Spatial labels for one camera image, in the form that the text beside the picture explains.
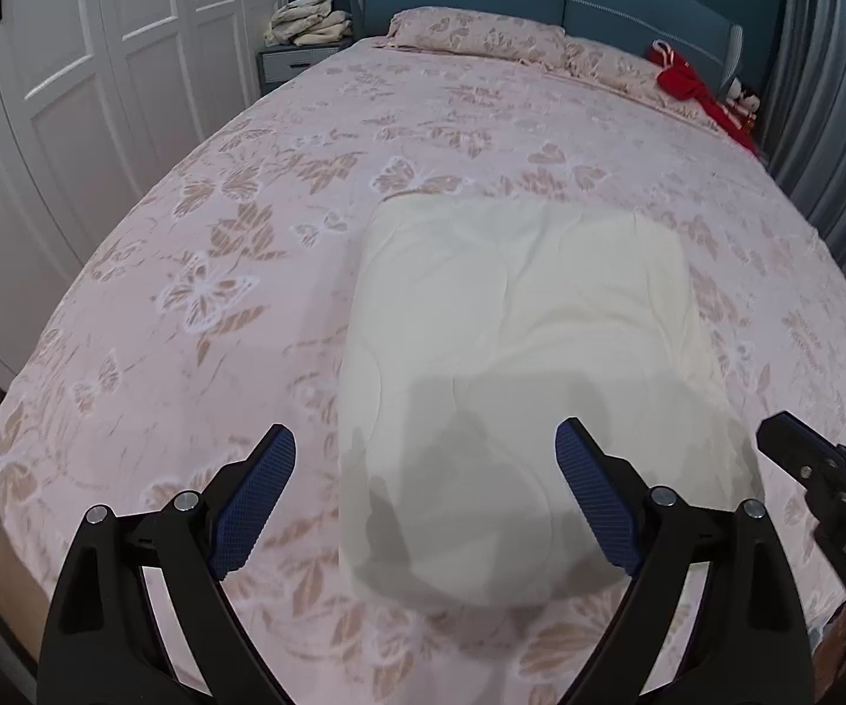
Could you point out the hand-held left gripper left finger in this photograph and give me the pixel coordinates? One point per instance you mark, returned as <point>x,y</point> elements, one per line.
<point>258,499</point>

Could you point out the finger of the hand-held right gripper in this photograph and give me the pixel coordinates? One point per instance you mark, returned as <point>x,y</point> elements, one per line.
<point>797,452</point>

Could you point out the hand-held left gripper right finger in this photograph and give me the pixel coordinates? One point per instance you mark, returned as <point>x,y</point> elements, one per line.
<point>592,492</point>

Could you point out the cream garment with tan trim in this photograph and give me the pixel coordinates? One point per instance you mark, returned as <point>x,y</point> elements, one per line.
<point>526,323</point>

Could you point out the pile of cream clothes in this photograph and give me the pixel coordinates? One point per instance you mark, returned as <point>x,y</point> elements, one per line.
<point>309,18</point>

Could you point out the pink floral bed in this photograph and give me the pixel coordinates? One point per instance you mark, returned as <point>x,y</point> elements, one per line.
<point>247,308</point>

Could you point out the grey curtain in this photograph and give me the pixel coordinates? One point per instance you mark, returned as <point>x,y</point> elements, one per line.
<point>834,125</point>

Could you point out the small plush toy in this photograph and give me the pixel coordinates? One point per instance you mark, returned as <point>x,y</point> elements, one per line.
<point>740,103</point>

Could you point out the red garment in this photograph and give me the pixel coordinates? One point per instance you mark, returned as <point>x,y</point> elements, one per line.
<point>684,81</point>

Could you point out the pink floral pillow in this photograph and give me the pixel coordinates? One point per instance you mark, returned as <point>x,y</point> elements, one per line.
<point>467,33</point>
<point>621,73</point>

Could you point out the white panelled wardrobe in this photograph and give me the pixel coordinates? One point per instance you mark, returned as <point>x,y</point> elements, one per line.
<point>63,125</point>

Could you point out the grey nightstand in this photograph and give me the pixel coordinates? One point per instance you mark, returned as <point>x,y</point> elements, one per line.
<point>287,66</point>

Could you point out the wooden bed frame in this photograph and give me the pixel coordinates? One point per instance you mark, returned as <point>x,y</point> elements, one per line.
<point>15,587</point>

